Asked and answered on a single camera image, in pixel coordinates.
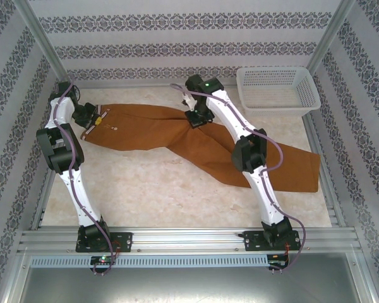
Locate brown long pants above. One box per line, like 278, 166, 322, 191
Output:
80, 102, 322, 193

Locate aluminium table side rail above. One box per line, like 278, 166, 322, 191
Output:
302, 112, 348, 228
30, 170, 58, 230

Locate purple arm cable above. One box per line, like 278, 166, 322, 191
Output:
170, 82, 306, 275
52, 74, 116, 277

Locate white plastic mesh basket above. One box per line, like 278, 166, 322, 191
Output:
236, 66, 322, 117

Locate aluminium frame post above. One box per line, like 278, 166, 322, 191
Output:
306, 0, 357, 76
12, 0, 71, 83

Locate grey slotted cable duct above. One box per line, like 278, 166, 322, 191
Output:
29, 254, 270, 269

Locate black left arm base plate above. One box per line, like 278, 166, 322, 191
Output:
75, 231, 134, 254

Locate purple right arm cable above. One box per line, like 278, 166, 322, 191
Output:
170, 82, 306, 275

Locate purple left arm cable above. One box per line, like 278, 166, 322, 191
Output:
52, 74, 116, 277

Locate metal base panel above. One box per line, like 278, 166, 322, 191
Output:
17, 266, 372, 303

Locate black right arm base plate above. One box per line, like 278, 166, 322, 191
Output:
242, 229, 303, 253

